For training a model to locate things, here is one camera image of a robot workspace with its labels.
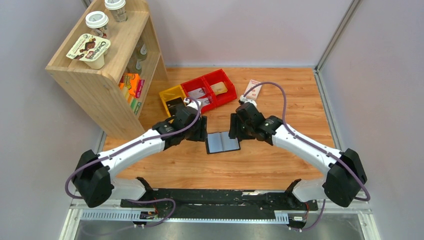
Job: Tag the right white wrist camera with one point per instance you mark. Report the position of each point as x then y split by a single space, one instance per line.
243 100

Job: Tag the white pink card box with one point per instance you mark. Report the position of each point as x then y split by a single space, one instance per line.
252 90

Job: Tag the white lidded cup near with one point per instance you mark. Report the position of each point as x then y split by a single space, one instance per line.
98 21

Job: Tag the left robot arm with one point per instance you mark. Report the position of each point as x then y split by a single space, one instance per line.
95 176

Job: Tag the tan card in bin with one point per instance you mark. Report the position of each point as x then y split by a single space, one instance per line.
219 88

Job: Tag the red plastic bin right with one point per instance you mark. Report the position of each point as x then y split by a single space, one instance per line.
217 76

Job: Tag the orange snack box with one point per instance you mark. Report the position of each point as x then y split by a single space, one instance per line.
133 83

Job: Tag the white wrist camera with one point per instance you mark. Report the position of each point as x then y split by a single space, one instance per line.
193 103
243 100

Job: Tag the black card in bin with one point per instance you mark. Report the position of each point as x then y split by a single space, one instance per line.
174 103

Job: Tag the wooden shelf unit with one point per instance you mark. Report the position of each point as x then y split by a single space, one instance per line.
97 91

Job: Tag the white cards in bin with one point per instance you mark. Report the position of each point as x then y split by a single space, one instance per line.
200 95

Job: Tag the white lidded cup far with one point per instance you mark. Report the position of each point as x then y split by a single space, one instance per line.
118 9

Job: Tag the yellow plastic bin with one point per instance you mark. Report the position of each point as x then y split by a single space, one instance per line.
172 93

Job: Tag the red plastic bin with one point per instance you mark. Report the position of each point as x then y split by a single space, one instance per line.
201 82
217 76

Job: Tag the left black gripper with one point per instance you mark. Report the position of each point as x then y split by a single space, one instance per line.
202 129

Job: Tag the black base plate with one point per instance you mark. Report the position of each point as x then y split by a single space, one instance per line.
224 204

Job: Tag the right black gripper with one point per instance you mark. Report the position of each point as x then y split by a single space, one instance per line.
233 126

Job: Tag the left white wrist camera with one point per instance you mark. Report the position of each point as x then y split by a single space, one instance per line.
193 103

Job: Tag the glass bottle on shelf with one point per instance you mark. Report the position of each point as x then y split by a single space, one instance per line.
141 50

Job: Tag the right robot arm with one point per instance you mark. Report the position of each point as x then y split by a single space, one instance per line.
343 172

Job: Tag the white lidded cup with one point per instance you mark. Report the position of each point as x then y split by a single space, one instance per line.
98 21
118 9

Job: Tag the red plastic bin middle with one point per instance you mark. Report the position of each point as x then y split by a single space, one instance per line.
201 82

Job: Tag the Chobani yogurt cup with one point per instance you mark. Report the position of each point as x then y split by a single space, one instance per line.
90 49

